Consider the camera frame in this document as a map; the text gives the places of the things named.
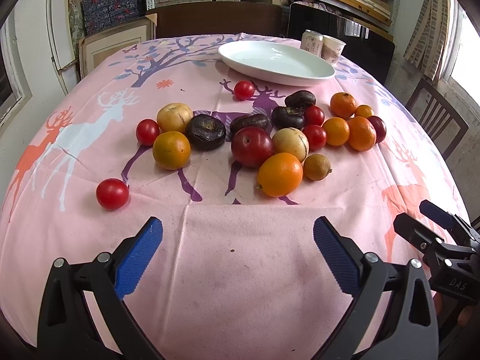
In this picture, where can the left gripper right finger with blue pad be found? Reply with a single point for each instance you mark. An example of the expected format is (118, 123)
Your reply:
(392, 313)

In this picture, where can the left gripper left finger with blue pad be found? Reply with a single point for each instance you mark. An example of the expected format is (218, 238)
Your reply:
(66, 328)

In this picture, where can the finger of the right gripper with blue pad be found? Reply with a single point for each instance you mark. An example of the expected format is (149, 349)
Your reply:
(458, 228)
(418, 235)

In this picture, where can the cherry tomato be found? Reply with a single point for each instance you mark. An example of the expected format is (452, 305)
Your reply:
(313, 115)
(316, 136)
(244, 90)
(112, 194)
(147, 131)

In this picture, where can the small brownish kumquat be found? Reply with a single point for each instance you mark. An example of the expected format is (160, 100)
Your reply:
(317, 167)

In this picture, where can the large orange front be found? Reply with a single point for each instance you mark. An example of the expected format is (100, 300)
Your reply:
(280, 175)

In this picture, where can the small orange kumquat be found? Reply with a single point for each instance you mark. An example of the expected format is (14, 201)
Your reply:
(364, 111)

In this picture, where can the smooth orange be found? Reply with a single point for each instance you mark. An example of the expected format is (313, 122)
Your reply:
(337, 131)

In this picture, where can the yellow-orange tangerine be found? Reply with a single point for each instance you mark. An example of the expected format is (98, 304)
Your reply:
(171, 150)

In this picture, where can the striped pepino melon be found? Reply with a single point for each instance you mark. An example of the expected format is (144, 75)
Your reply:
(291, 140)

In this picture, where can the large red plum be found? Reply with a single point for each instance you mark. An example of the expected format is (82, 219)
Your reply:
(251, 147)

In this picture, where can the dark purple water caltrop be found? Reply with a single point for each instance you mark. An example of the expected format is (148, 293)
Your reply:
(301, 99)
(205, 132)
(287, 117)
(255, 120)

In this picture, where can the pale yellow pepino melon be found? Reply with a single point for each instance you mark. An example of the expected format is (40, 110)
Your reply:
(174, 117)

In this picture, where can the dark purple water caltrop back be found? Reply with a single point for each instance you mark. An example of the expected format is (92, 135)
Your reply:
(301, 99)

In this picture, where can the dark red plum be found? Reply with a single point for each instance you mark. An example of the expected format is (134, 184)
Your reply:
(379, 126)

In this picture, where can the rough orange tangerine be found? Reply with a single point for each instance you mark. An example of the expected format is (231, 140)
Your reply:
(363, 135)

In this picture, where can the person's right hand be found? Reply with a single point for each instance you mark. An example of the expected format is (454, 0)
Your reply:
(452, 313)

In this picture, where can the wooden chair right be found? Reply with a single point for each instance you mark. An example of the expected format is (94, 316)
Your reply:
(437, 115)

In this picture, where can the pink deer print tablecloth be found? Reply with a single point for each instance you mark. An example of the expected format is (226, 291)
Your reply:
(237, 275)

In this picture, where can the beige patterned curtain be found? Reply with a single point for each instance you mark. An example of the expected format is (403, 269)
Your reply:
(432, 41)

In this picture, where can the white paper cup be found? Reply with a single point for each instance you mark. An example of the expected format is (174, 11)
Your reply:
(332, 49)

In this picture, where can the white oval plate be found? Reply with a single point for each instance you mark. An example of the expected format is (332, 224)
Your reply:
(276, 63)

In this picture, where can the pink beverage can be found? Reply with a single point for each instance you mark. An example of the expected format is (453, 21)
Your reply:
(312, 42)

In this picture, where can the framed picture beige mat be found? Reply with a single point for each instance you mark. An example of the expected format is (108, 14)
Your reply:
(94, 49)

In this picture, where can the dark brown wooden board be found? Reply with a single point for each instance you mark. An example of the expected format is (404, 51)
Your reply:
(204, 18)

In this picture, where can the blue patterned fabric boxes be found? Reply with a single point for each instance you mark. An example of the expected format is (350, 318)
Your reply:
(100, 15)

